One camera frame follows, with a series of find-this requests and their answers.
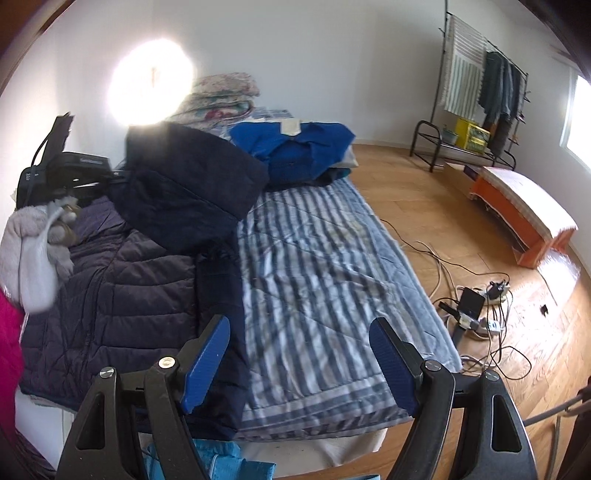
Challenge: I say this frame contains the folded floral quilt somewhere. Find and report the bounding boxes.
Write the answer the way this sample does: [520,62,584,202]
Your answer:
[166,72,259,130]

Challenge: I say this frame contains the window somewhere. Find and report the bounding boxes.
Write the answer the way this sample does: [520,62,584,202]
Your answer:
[561,74,591,168]

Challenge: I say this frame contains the light blue cloth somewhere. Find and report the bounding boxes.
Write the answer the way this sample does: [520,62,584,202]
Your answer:
[142,437,279,480]

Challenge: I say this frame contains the blue white jacket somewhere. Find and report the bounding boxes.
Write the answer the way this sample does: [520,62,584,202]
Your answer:
[229,119,355,190]

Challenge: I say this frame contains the white ring light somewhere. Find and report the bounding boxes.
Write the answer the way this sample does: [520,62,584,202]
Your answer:
[106,38,197,127]

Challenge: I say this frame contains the pink sleeve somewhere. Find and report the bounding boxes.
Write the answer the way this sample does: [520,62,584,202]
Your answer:
[0,293,24,437]

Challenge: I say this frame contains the grey gloved left hand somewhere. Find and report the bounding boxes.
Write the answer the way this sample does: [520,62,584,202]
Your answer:
[1,196,80,314]

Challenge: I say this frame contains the navy puffer jacket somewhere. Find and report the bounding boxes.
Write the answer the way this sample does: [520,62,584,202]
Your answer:
[20,122,269,441]

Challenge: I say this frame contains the striped blue white bedspread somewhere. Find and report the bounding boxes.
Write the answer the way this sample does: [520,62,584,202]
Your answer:
[238,179,461,441]

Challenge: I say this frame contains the small green pot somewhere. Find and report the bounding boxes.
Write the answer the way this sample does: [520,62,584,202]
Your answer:
[442,127,459,146]

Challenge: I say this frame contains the floor cables and power strip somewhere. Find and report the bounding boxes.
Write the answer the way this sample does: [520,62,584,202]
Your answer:
[378,216,535,381]

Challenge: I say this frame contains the orange bench with cloth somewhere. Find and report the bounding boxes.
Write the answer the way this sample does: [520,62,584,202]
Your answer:
[470,167,578,269]

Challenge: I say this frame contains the black clothes rack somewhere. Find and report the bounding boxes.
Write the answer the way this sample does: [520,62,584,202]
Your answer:
[410,2,529,171]

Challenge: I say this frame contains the yellow box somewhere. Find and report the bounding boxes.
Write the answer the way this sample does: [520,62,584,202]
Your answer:
[455,118,490,154]

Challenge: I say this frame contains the dark hanging clothes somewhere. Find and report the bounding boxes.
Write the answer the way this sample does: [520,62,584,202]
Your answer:
[478,51,525,156]

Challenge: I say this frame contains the black device on floor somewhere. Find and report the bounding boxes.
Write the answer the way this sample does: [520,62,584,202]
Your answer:
[458,287,486,320]

